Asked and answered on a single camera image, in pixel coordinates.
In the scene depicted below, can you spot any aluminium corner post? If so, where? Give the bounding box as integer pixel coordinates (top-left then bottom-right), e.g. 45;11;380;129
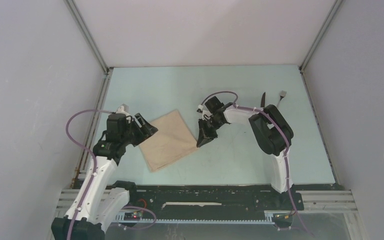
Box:
63;0;110;75
299;0;345;73

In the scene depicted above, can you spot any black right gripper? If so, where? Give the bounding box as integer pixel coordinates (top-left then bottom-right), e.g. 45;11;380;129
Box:
197;116;225;147

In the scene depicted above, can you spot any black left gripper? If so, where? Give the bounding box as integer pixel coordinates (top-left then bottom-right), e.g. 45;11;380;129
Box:
120;113;158;147

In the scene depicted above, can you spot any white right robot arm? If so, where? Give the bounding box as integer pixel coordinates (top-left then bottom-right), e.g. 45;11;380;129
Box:
196;95;294;209

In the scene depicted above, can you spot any silver fork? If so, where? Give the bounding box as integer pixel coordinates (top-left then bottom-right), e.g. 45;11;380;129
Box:
276;90;287;108

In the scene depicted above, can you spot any left aluminium corner post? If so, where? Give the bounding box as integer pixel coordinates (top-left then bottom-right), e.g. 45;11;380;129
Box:
63;0;110;75

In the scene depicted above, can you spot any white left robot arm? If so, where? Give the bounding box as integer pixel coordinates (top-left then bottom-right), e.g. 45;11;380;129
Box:
51;104;158;240

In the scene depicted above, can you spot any beige cloth napkin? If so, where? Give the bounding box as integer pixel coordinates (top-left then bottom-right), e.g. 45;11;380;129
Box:
139;109;198;172

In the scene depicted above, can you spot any black table knife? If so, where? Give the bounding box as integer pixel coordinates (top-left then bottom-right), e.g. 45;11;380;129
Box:
260;92;266;108

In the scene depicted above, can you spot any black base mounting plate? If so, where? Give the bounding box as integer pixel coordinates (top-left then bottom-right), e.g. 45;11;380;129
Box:
107;180;304;221

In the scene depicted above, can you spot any white cable duct strip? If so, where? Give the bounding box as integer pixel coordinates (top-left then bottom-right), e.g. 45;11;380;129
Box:
111;212;275;225

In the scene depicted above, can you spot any right aluminium corner post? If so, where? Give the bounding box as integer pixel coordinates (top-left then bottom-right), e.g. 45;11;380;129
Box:
299;0;345;73

